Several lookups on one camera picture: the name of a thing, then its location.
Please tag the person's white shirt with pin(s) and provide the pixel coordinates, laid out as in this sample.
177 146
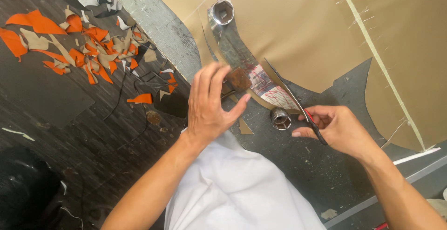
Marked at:
230 188

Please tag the single orange leather offcut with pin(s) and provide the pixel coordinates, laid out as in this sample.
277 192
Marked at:
142 99

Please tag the small tan leather scrap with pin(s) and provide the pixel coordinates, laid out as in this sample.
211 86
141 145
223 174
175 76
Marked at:
245 128

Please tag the pale crumpled cloth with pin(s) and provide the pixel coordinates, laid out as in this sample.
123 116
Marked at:
438 203

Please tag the pale thin paper sliver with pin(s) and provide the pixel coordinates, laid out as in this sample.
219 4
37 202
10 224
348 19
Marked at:
17 133

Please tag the white flat bar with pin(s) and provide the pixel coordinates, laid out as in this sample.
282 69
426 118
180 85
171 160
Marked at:
417 156

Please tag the pale masking tape strip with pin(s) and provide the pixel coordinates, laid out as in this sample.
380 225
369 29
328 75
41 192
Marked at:
380 62

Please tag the printed paper pattern template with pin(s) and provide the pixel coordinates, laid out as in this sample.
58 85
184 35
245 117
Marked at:
232 46

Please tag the heap of orange tan scraps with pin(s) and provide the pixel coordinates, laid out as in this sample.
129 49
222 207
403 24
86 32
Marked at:
94 45

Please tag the black rounded bag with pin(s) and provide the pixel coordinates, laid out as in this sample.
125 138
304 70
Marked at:
26 188

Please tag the flat tan scrap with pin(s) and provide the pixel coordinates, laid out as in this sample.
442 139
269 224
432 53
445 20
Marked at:
329 214

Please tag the rusty square metal weight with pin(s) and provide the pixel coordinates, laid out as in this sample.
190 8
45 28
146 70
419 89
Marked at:
239 79

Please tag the large tan leather sheet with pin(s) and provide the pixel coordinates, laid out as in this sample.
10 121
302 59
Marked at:
300 24

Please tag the person's right hand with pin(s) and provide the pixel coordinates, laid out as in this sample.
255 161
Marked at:
344 132

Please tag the large chrome hex socket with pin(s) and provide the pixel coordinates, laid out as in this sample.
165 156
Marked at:
222 11

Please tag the small chrome hex socket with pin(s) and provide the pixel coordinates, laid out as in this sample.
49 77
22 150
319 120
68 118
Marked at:
280 119

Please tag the red object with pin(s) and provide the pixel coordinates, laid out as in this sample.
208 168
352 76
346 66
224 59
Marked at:
380 226

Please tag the person's left hand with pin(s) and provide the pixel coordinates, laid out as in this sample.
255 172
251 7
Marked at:
206 111

